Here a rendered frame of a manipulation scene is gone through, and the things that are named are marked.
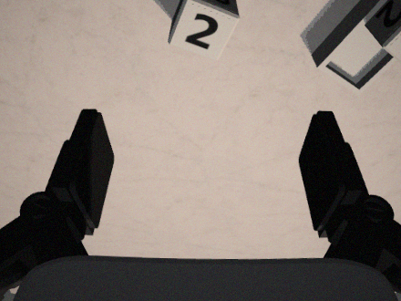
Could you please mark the white digit cube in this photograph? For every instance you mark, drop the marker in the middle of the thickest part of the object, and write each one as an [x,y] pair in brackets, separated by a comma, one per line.
[385,26]
[204,27]

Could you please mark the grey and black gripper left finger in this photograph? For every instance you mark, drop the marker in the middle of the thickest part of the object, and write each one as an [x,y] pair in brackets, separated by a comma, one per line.
[53,223]

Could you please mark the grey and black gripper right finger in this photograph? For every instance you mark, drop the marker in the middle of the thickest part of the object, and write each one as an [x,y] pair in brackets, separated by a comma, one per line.
[359,226]

